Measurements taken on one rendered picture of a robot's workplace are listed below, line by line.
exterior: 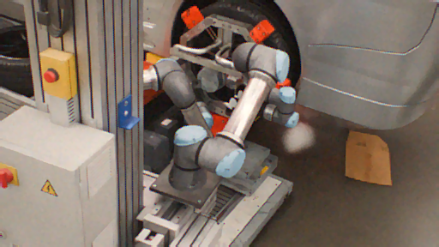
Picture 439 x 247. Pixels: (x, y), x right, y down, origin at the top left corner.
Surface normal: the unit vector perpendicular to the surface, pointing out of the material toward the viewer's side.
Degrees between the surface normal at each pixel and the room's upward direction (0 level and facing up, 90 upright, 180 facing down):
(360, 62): 90
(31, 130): 0
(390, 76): 90
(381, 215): 0
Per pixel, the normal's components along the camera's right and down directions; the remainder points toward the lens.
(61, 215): -0.41, 0.51
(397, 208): 0.07, -0.84
